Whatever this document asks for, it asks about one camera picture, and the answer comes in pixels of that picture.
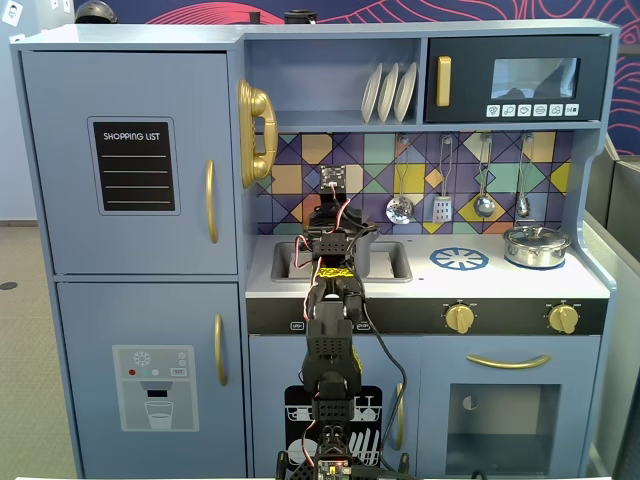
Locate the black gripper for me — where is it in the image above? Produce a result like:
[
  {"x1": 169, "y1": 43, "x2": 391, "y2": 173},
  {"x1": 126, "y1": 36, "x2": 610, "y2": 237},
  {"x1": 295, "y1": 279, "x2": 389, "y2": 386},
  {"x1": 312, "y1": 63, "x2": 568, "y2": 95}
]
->
[{"x1": 305, "y1": 197, "x2": 377, "y2": 236}]

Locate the steel pot with lid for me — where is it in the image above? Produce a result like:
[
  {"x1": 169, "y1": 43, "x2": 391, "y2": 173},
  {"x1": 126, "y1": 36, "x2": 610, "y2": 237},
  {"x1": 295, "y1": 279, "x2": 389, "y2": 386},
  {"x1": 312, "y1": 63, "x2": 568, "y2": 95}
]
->
[{"x1": 502, "y1": 224, "x2": 573, "y2": 270}]

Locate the gray cooking pot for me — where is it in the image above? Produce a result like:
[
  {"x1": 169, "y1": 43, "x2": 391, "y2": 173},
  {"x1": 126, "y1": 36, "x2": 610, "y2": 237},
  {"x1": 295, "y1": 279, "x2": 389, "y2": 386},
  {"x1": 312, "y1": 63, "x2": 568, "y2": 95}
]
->
[{"x1": 353, "y1": 230, "x2": 379, "y2": 277}]

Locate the steel skimmer spoon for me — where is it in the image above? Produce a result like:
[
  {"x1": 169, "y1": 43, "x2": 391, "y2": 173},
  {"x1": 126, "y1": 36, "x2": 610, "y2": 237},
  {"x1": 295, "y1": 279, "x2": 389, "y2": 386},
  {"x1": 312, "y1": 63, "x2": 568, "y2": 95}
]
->
[{"x1": 385, "y1": 134, "x2": 416, "y2": 226}]

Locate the gray sink basin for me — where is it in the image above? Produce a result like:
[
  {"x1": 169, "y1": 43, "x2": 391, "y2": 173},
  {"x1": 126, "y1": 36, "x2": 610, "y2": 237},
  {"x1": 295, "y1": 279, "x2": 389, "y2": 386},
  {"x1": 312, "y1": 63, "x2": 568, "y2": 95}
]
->
[{"x1": 271, "y1": 241, "x2": 414, "y2": 284}]

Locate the steel slotted spatula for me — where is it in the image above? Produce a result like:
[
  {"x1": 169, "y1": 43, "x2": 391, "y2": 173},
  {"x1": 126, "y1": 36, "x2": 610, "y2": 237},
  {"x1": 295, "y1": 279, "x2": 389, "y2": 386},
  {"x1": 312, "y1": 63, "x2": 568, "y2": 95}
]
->
[{"x1": 431, "y1": 134, "x2": 456, "y2": 225}]

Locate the steel ladle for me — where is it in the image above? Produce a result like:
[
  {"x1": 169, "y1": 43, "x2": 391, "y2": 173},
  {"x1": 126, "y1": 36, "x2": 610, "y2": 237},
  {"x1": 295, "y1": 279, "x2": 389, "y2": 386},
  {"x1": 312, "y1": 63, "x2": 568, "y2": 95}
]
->
[{"x1": 472, "y1": 133, "x2": 497, "y2": 219}]

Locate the white plate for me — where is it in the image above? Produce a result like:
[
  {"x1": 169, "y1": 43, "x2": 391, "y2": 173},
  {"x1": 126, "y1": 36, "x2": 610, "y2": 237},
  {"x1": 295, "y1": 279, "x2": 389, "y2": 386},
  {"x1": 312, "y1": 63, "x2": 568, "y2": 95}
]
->
[
  {"x1": 393, "y1": 61, "x2": 418, "y2": 124},
  {"x1": 360, "y1": 63, "x2": 384, "y2": 125},
  {"x1": 376, "y1": 62, "x2": 401, "y2": 125}
]

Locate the gold stove knob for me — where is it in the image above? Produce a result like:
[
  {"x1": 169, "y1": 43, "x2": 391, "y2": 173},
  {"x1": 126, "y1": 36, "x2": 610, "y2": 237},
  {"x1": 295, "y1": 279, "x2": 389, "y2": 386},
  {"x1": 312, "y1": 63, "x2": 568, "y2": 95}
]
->
[
  {"x1": 444, "y1": 303, "x2": 477, "y2": 335},
  {"x1": 546, "y1": 303, "x2": 582, "y2": 335}
]

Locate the gold toy telephone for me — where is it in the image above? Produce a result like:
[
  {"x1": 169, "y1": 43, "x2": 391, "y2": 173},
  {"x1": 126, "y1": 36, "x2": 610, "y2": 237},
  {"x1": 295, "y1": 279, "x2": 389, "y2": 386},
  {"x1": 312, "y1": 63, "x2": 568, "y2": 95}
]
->
[{"x1": 237, "y1": 78, "x2": 279, "y2": 189}]

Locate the blue oven door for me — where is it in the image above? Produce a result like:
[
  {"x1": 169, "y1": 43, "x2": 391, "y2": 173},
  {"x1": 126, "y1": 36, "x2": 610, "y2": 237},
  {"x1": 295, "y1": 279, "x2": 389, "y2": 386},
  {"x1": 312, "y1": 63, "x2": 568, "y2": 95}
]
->
[{"x1": 419, "y1": 335, "x2": 601, "y2": 477}]

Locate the small steel spoon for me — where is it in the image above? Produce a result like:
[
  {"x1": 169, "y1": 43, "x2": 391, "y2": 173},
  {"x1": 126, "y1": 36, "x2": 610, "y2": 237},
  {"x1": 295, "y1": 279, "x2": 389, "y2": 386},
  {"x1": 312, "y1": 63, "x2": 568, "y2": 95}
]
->
[{"x1": 515, "y1": 133, "x2": 534, "y2": 219}]

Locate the dark microwave door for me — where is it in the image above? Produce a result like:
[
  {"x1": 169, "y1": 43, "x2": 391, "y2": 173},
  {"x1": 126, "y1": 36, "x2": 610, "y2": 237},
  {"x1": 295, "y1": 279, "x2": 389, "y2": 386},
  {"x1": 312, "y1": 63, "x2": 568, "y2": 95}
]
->
[{"x1": 423, "y1": 34, "x2": 612, "y2": 125}]

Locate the blue toy kitchen unit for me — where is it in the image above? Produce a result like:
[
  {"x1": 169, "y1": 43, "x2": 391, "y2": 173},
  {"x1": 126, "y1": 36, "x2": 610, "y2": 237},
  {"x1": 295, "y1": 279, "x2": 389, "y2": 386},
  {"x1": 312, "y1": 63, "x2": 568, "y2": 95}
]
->
[{"x1": 9, "y1": 18, "x2": 621, "y2": 479}]

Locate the black shopping list board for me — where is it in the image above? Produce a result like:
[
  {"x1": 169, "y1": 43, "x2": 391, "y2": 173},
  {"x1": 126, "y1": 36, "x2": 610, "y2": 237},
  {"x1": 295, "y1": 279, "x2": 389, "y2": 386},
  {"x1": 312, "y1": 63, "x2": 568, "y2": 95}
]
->
[{"x1": 87, "y1": 116, "x2": 182, "y2": 216}]

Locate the robot controller board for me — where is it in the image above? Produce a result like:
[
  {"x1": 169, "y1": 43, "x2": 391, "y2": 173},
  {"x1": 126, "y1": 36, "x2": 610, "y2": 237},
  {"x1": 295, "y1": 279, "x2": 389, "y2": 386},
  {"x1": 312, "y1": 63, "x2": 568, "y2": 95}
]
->
[{"x1": 316, "y1": 458, "x2": 352, "y2": 480}]

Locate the gray partition cabinet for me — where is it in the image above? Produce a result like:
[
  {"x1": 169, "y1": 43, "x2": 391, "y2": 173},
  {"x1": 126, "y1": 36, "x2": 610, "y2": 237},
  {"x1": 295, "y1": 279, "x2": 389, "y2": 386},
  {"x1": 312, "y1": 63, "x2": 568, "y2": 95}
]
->
[{"x1": 583, "y1": 134, "x2": 640, "y2": 480}]

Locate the blue freezer door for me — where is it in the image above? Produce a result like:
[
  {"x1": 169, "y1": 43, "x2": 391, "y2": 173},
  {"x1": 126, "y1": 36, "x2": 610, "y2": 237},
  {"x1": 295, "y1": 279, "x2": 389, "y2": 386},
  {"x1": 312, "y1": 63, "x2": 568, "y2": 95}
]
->
[{"x1": 55, "y1": 282, "x2": 249, "y2": 479}]

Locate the blue fridge door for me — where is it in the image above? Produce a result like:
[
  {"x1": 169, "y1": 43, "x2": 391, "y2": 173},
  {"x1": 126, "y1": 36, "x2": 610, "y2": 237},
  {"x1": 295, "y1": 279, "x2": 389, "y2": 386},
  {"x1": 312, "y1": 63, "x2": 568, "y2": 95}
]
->
[{"x1": 20, "y1": 49, "x2": 239, "y2": 275}]

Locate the black helmet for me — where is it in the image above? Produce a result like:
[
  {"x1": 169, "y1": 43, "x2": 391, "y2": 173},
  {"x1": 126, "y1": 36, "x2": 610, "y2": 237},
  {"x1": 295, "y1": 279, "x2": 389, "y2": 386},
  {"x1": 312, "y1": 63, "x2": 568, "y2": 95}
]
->
[{"x1": 74, "y1": 0, "x2": 119, "y2": 25}]

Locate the paper with face print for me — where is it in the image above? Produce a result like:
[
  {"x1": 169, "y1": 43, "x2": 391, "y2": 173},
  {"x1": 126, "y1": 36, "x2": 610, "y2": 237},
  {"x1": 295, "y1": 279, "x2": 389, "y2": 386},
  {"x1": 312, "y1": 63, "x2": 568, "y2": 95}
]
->
[{"x1": 1, "y1": 1, "x2": 25, "y2": 27}]

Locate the small camera circuit board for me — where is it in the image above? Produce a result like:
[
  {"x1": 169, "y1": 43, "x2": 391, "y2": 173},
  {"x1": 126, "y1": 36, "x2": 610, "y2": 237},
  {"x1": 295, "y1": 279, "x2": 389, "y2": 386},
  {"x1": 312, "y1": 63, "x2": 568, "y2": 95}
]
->
[{"x1": 319, "y1": 164, "x2": 348, "y2": 194}]

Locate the black cable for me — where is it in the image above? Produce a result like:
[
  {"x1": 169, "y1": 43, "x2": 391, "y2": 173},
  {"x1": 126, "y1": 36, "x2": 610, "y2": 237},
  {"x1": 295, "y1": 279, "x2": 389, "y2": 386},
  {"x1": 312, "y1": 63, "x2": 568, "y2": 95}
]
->
[{"x1": 357, "y1": 284, "x2": 407, "y2": 474}]

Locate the gold fridge door handle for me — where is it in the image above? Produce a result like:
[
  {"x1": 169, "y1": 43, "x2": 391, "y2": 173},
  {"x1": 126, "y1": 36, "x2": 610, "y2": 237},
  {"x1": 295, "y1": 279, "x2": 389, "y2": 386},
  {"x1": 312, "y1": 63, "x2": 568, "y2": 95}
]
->
[{"x1": 205, "y1": 159, "x2": 220, "y2": 245}]

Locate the gold microwave handle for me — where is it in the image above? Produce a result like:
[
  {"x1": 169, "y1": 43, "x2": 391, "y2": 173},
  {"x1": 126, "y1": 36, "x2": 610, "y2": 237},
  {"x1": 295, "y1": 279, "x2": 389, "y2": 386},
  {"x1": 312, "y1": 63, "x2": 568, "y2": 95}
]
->
[{"x1": 435, "y1": 55, "x2": 453, "y2": 108}]

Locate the gold freezer door handle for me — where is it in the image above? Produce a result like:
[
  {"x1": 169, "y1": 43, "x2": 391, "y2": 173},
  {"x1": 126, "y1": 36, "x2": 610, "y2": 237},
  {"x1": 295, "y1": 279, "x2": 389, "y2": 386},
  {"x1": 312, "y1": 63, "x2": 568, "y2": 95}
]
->
[{"x1": 214, "y1": 313, "x2": 229, "y2": 387}]

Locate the gold oven handle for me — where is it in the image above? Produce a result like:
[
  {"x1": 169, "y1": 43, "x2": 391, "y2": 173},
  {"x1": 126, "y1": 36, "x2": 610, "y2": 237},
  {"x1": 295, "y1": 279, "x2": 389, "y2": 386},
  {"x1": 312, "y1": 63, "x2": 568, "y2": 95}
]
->
[{"x1": 466, "y1": 353, "x2": 553, "y2": 371}]

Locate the gold dishwasher handle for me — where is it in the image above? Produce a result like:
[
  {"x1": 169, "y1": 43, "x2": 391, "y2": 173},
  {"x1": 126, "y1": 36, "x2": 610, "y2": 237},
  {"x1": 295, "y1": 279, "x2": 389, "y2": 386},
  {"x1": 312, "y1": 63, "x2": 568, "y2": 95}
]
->
[{"x1": 394, "y1": 383, "x2": 406, "y2": 451}]

